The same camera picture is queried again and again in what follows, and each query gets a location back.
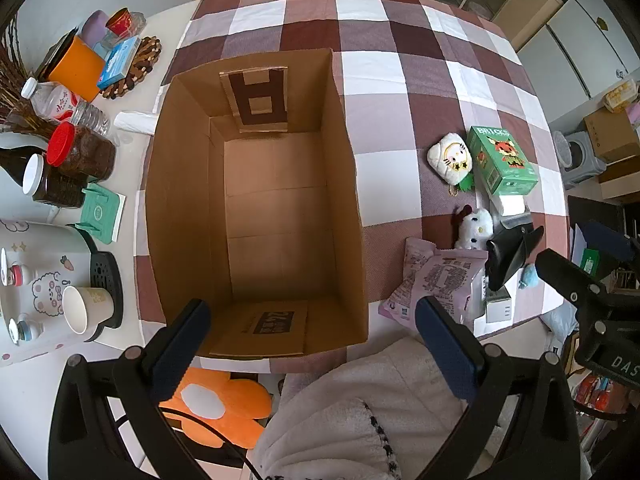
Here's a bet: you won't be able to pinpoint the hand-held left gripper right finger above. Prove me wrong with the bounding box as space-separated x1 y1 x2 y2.
414 295 586 480

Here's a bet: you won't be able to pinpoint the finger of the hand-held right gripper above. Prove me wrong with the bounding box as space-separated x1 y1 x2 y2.
580 219 640 281
536 248 620 313

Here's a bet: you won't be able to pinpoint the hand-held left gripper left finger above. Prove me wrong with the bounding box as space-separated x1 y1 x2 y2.
47 299 212 480

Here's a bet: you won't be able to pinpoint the white blue snack packet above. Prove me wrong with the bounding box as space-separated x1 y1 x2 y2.
519 265 542 292

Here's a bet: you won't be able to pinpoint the black leather case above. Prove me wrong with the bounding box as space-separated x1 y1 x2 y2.
486 224 546 292

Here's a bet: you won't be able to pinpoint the clear cotton swab container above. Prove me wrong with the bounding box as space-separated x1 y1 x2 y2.
484 265 513 324

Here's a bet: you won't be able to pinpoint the purple snack packet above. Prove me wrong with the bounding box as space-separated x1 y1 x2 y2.
378 236 488 336

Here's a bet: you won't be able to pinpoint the clear plastic packet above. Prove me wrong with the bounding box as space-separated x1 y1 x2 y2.
487 192 531 221

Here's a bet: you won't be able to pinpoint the small white kitty plush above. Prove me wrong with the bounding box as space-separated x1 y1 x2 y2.
452 204 496 251

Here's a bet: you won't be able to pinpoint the green printed box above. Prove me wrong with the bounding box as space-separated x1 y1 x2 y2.
467 125 540 197

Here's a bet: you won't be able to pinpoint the brown cardboard box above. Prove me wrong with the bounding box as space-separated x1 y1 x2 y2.
144 48 371 362

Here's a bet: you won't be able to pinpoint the round white cat plush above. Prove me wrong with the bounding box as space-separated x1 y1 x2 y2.
427 132 475 196

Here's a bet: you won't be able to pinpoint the orange container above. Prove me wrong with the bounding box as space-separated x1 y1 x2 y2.
47 35 106 103

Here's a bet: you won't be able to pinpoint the pale blue plastic bag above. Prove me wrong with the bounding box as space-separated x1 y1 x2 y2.
545 305 581 343

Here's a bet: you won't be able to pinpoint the red orange packets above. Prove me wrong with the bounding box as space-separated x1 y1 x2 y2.
575 375 617 411

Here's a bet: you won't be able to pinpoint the brown carton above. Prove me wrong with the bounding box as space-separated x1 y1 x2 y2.
597 157 640 202
582 104 640 162

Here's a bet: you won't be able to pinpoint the orange flower cushion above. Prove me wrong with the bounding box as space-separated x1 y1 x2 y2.
160 367 273 451

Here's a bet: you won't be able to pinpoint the grey plastic stool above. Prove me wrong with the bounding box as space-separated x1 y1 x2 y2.
552 129 608 192

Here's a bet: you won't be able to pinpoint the paper cup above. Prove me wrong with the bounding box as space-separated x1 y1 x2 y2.
62 285 115 336

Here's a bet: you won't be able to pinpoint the yellow snack bag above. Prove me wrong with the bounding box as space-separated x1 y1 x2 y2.
604 79 640 113

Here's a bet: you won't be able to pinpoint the green phone stand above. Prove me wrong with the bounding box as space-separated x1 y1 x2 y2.
67 183 126 245

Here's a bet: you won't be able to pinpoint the small blue white bottle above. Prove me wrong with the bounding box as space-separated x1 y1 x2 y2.
7 312 41 343

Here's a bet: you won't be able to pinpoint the small red white bottle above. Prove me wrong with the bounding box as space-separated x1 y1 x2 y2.
0 247 33 286

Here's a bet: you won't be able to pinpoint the white lid jar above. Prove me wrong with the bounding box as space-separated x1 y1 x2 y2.
22 152 86 208

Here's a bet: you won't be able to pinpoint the white wardrobe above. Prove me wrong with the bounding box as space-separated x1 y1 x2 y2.
517 0 640 123

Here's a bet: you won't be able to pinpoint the red lid jar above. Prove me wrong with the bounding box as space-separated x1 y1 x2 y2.
47 122 117 181

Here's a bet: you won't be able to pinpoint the white plastic bag roll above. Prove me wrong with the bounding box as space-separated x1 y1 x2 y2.
114 110 157 136

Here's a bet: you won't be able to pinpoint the dark glass bottle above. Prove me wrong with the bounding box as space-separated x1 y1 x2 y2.
0 145 48 186

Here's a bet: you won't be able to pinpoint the red label water bottle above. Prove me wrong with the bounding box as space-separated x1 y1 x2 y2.
21 77 111 136

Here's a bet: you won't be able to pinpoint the brown woven trivet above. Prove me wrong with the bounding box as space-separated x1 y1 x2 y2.
100 35 162 102

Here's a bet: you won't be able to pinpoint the brown white checkered tablecloth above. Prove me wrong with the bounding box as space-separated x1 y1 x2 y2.
134 0 571 356

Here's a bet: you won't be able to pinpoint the blue tissue box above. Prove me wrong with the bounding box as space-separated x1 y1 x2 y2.
96 37 142 92

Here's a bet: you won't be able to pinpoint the dried flower bunch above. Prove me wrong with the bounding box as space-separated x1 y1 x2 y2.
0 15 56 136

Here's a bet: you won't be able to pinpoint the purple cup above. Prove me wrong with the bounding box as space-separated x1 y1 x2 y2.
81 10 121 48

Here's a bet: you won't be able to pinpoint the red cup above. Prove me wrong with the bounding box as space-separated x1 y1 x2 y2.
105 7 132 36

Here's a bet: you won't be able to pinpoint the black cable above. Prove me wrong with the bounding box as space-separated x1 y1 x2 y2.
160 407 262 480

